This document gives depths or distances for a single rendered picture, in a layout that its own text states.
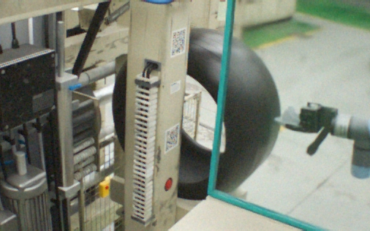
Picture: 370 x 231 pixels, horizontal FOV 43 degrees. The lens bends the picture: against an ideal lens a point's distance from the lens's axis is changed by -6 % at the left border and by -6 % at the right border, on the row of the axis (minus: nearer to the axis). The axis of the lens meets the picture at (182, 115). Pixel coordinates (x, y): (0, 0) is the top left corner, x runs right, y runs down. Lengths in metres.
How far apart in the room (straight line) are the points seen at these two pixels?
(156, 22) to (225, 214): 0.54
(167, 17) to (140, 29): 0.09
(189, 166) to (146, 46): 0.73
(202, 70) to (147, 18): 0.28
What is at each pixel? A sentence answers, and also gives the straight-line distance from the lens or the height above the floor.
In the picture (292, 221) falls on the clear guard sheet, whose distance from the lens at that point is 1.04.
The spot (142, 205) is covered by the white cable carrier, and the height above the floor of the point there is 1.02.
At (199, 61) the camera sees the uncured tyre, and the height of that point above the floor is 1.42.
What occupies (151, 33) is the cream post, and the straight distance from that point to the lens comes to 1.32.
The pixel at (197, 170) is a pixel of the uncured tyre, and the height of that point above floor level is 0.91.
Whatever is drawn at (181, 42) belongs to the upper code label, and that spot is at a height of 1.51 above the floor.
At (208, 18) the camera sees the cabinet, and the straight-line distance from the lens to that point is 6.27.
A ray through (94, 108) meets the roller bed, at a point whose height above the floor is 1.16.
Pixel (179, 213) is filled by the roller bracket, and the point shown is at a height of 0.92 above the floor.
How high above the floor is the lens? 1.86
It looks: 23 degrees down
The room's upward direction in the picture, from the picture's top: 4 degrees clockwise
